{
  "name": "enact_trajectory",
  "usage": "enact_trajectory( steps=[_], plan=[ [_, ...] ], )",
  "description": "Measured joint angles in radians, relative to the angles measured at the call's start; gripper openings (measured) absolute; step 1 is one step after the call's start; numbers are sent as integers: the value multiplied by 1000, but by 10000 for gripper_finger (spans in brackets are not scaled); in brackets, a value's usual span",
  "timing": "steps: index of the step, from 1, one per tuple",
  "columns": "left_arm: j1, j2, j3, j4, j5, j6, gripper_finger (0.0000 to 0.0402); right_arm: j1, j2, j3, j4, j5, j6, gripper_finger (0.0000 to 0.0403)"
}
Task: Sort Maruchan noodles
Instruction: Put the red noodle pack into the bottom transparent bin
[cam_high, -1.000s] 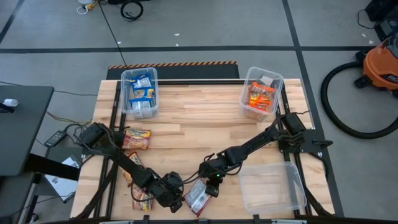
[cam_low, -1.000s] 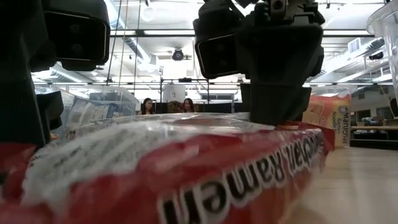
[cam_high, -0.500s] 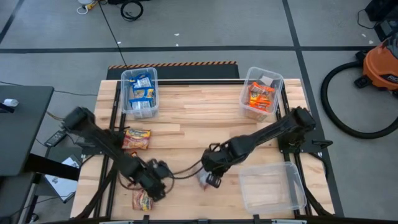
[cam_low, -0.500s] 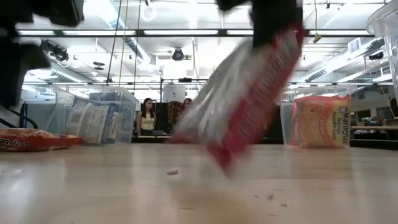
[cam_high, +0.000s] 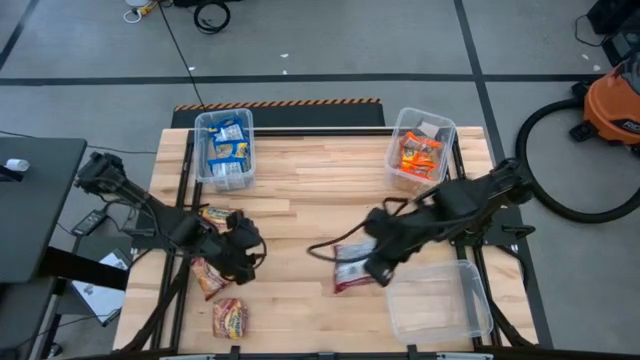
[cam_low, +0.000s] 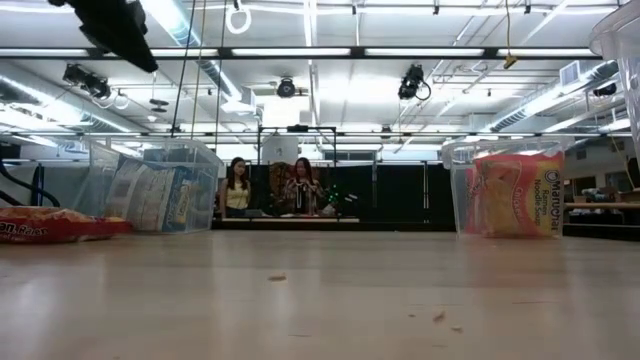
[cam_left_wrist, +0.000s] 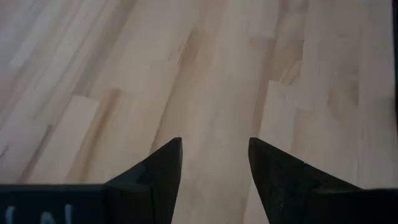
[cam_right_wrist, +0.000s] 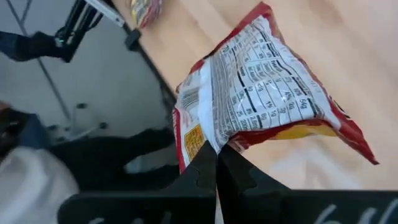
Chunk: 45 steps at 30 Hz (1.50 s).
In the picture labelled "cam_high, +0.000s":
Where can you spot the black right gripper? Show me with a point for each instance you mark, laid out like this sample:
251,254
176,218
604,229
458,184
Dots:
390,240

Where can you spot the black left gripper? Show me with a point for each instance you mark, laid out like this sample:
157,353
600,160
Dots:
237,250

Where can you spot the red and yellow ramen pack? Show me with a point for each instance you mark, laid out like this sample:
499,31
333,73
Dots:
207,285
220,215
230,318

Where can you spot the red roast beef ramen pack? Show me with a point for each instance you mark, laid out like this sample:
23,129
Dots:
350,270

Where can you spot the blue soy sauce ramen pack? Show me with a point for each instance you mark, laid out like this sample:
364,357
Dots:
227,131
231,151
227,170

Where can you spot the clear plastic bin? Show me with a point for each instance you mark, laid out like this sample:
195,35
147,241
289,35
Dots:
225,186
440,305
415,186

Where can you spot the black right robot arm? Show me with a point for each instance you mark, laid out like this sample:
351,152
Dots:
465,200

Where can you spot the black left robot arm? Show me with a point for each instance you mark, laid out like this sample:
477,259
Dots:
150,210

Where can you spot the black hazard-striped floor mat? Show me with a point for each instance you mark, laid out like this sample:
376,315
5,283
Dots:
320,115

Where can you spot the black power adapter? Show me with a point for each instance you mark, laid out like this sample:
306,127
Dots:
89,223

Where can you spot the black desk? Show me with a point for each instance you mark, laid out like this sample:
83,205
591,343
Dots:
35,225

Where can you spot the small white bottle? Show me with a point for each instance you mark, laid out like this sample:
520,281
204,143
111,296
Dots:
17,164

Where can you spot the orange shop vacuum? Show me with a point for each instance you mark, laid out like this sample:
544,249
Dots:
610,107

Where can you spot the black equipment case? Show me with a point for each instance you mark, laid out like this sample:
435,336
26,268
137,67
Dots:
620,20

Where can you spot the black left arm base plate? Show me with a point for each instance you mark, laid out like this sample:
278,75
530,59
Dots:
145,242

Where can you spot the black aluminium table frame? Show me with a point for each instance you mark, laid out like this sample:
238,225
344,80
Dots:
188,160

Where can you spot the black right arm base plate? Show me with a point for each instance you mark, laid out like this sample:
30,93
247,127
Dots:
510,235

